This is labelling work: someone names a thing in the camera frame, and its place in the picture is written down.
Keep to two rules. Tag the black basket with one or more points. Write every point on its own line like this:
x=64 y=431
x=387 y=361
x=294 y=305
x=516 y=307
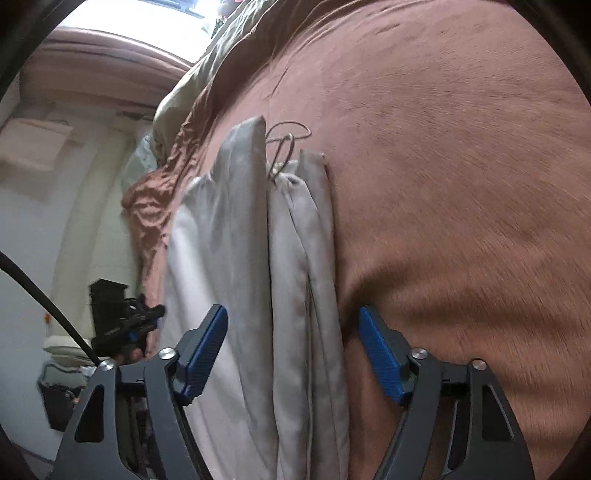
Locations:
x=62 y=401

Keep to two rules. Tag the olive duvet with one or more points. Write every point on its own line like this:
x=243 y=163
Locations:
x=203 y=78

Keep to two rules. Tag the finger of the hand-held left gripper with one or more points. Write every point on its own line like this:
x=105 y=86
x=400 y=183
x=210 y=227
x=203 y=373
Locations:
x=150 y=313

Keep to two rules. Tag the pale blue cloth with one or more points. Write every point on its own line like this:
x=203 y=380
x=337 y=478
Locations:
x=141 y=161

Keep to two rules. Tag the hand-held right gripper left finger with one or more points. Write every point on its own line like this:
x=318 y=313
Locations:
x=203 y=360

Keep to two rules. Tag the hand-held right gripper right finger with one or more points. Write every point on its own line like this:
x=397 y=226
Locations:
x=383 y=360

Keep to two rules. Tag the brown bed sheet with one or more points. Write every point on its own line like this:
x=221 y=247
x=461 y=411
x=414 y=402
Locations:
x=461 y=184

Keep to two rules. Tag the pinkish brown curtain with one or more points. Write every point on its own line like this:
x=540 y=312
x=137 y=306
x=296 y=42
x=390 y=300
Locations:
x=101 y=64

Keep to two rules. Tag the beige hooded garment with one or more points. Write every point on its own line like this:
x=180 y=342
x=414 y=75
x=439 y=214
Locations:
x=240 y=240

